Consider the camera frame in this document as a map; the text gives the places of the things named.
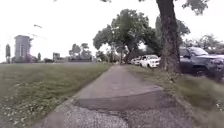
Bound grey paved path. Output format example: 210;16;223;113
31;64;198;128

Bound pale car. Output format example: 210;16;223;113
130;56;143;66

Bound distant dark trees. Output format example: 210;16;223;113
68;42;93;63

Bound white car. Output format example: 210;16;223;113
139;54;161;69

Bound row of leafy trees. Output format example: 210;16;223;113
92;8;192;64

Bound distant low building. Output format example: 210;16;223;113
52;52;69;63

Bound large tree with thick trunk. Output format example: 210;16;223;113
99;0;212;74

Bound wide grass field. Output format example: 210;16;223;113
0;62;114;128

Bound grass verge strip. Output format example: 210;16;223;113
123;63;224;128

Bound dark grey car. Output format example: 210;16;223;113
178;46;224;80

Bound tall grey building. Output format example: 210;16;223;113
13;34;34;63

